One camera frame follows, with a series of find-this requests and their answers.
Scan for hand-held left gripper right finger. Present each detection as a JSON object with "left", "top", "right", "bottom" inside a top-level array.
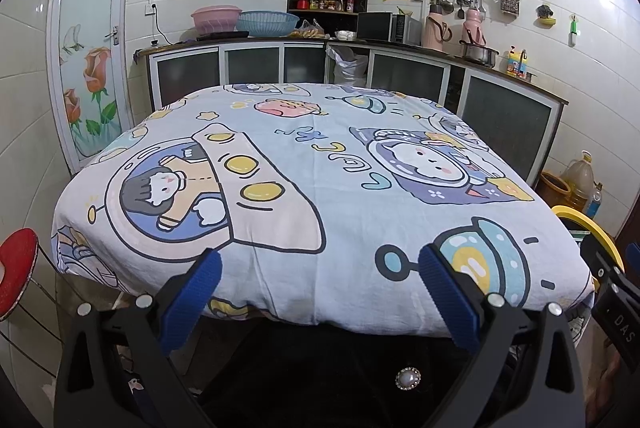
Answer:
[{"left": 417, "top": 244, "right": 586, "bottom": 428}]

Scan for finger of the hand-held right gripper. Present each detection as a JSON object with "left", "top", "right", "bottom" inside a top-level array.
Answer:
[
  {"left": 624, "top": 242, "right": 640, "bottom": 279},
  {"left": 577, "top": 233, "right": 640, "bottom": 306}
]

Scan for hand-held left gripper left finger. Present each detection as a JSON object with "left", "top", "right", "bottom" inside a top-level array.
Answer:
[{"left": 54, "top": 248, "right": 224, "bottom": 428}]

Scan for yellow-rimmed black trash bin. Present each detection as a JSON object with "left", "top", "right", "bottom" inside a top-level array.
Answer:
[{"left": 551, "top": 205, "right": 626, "bottom": 276}]

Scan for blue plastic bottle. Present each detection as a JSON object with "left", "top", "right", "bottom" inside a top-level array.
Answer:
[{"left": 585, "top": 182, "right": 603, "bottom": 219}]

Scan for large cooking oil jug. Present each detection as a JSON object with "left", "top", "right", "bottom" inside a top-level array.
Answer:
[{"left": 560, "top": 150, "right": 596, "bottom": 211}]

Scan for brown plastic bucket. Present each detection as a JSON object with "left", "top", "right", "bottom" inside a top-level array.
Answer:
[{"left": 537, "top": 170, "right": 572, "bottom": 206}]

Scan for black garment with pearl button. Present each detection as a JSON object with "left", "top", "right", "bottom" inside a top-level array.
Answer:
[{"left": 190, "top": 320, "right": 506, "bottom": 428}]

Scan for cartoon printed tablecloth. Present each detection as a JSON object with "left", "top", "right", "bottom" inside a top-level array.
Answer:
[{"left": 50, "top": 82, "right": 596, "bottom": 340}]

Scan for kitchen counter cabinets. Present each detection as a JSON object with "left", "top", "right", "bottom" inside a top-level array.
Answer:
[{"left": 134, "top": 37, "right": 570, "bottom": 189}]

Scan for red round stool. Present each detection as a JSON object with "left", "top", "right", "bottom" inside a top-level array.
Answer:
[{"left": 0, "top": 228, "right": 68, "bottom": 379}]

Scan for steel cooking pot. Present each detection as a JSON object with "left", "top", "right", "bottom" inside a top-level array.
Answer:
[{"left": 459, "top": 42, "right": 501, "bottom": 69}]

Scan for white sack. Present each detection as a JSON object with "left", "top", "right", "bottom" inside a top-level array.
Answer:
[{"left": 326, "top": 45, "right": 370, "bottom": 86}]

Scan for black flat tray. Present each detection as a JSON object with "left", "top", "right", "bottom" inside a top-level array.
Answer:
[{"left": 196, "top": 32, "right": 251, "bottom": 42}]

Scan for light pink thermos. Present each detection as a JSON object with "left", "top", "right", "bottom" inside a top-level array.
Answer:
[{"left": 421, "top": 3, "right": 453, "bottom": 54}]

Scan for pink plastic basin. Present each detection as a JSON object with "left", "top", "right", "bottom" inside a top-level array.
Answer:
[{"left": 191, "top": 5, "right": 243, "bottom": 36}]

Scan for black microwave oven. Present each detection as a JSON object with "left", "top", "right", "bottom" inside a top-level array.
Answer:
[{"left": 356, "top": 11, "right": 423, "bottom": 46}]

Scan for blue plastic basket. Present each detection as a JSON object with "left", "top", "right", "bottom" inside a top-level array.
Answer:
[{"left": 236, "top": 10, "right": 300, "bottom": 37}]

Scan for clear bag of bread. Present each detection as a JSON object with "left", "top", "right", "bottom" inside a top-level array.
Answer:
[{"left": 291, "top": 19, "right": 327, "bottom": 40}]

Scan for flower printed glass door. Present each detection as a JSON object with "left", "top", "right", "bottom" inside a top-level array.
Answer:
[{"left": 46, "top": 0, "right": 140, "bottom": 174}]

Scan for group of seasoning jars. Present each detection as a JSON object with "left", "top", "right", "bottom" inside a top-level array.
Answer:
[{"left": 296, "top": 0, "right": 356, "bottom": 13}]

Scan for pink thermos with dark strap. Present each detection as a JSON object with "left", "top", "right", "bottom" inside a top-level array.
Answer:
[{"left": 459, "top": 7, "right": 487, "bottom": 46}]

